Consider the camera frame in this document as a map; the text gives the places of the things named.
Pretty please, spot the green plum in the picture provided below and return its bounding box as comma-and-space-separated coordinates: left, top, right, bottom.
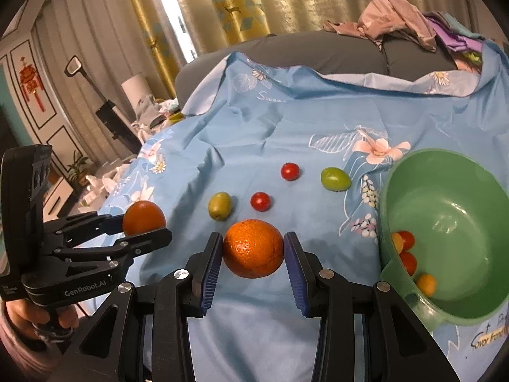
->
321, 167, 352, 192

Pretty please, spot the blue floral cloth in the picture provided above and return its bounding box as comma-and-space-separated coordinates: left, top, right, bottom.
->
95, 40, 509, 382

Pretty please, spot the potted plant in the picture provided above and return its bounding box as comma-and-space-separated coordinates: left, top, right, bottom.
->
66, 151, 90, 186

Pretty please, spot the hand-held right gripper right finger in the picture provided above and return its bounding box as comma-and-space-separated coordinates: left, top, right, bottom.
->
283, 231, 462, 382

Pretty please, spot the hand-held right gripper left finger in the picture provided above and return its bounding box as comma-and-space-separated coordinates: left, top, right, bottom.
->
48, 231, 224, 382

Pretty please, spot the white upright container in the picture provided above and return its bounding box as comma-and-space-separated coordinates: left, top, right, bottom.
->
121, 73, 151, 106

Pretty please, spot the person's left forearm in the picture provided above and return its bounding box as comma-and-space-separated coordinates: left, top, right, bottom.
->
0, 318, 60, 371

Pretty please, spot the yellow-green plum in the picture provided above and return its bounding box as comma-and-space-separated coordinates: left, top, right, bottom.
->
208, 192, 232, 221

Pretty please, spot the green plastic bowl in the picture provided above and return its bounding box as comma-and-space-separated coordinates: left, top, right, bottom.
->
378, 148, 509, 331

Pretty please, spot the gold curtain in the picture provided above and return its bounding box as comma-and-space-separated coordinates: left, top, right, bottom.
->
121, 0, 178, 100

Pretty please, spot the grey sofa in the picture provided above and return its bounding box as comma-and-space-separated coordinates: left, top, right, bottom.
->
175, 32, 478, 106

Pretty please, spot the orange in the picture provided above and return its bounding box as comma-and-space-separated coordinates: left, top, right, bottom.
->
223, 219, 285, 279
122, 201, 167, 236

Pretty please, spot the red knot wall decoration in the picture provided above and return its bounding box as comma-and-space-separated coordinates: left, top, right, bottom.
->
18, 58, 45, 112

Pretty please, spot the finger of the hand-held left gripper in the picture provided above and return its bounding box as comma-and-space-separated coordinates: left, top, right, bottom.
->
51, 228, 173, 272
43, 212, 129, 240

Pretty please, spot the yellow patterned curtain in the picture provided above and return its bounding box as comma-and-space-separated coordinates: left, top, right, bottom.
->
167, 0, 490, 54

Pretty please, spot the black stick vacuum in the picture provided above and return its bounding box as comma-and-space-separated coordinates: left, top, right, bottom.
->
64, 57, 141, 154

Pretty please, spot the pink clothes pile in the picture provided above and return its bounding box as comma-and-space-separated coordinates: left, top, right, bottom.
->
322, 0, 438, 52

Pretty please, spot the grey and white clothes pile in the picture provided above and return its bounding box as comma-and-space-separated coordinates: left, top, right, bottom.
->
131, 95, 185, 136

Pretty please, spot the white cabinet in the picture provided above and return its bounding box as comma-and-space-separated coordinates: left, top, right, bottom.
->
42, 175, 86, 219

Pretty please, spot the person's left hand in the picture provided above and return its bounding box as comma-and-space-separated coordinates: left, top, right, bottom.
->
2, 298, 80, 343

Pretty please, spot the purple cloth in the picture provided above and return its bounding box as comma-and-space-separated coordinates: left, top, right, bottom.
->
427, 11, 488, 54

